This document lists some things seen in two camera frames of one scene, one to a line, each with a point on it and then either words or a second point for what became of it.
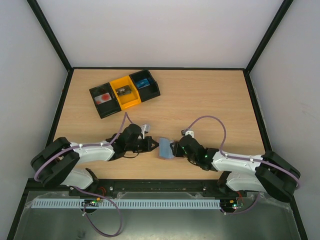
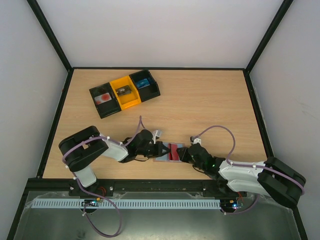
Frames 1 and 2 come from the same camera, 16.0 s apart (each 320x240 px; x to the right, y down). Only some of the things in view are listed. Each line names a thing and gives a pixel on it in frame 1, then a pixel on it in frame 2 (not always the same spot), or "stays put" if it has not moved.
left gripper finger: x=155 y=143 -> x=167 y=149
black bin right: x=146 y=84 stays put
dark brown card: x=123 y=90 stays put
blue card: x=142 y=83 stays put
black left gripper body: x=139 y=148 -> x=152 y=152
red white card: x=102 y=98 stays put
